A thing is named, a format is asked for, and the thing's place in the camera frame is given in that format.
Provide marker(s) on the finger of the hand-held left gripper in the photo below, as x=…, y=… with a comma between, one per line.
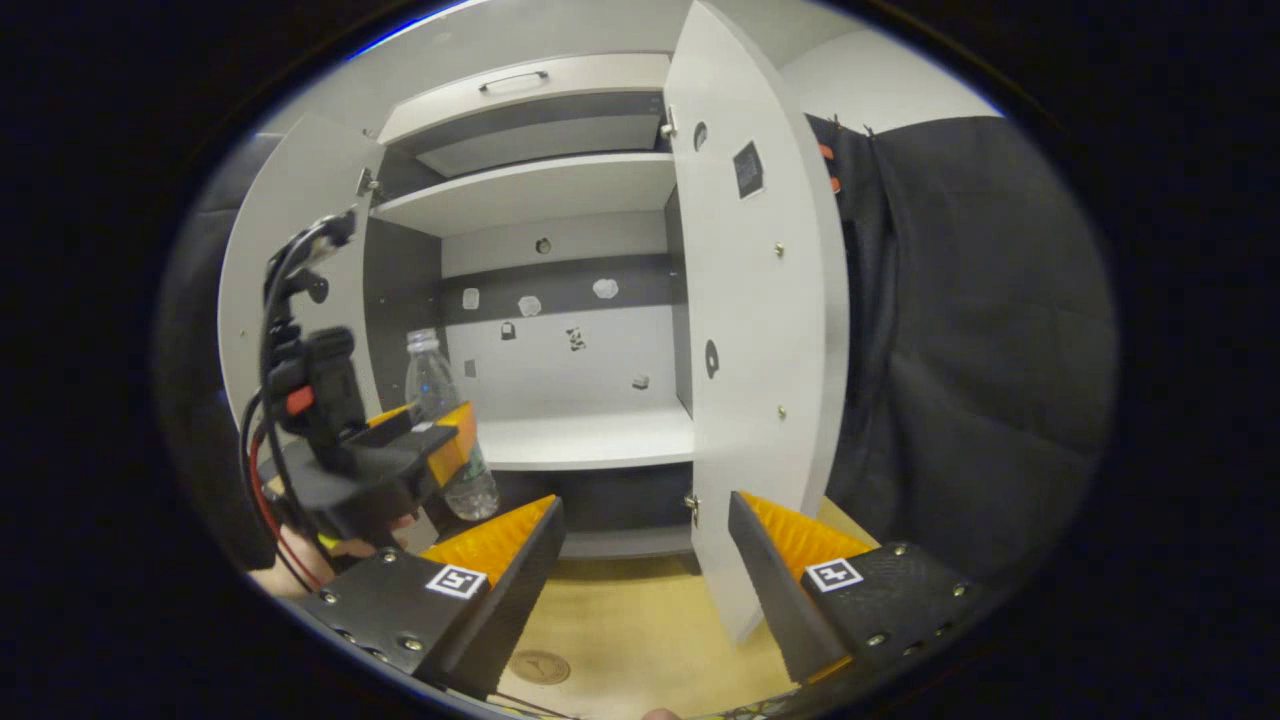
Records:
x=425, y=437
x=390, y=415

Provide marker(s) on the round brown coaster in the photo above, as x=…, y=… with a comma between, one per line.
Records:
x=540, y=667

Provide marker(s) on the white cabinet drawer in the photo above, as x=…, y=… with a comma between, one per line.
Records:
x=600, y=80

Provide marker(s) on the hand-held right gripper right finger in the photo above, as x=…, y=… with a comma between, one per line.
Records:
x=770, y=600

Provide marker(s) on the clear plastic bottle green label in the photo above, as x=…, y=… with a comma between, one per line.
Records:
x=430, y=375

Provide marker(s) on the black backdrop cloth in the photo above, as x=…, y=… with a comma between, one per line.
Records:
x=980, y=350

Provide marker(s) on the white cabinet shelf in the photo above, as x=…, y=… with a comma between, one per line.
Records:
x=540, y=190

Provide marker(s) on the white cabinet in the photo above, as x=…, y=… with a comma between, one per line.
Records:
x=590, y=435

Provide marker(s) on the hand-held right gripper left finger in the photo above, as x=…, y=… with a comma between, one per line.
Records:
x=515, y=590

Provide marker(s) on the patterned flat object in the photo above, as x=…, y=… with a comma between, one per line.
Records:
x=755, y=711

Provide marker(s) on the white cabinet door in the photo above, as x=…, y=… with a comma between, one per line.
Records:
x=300, y=170
x=760, y=300

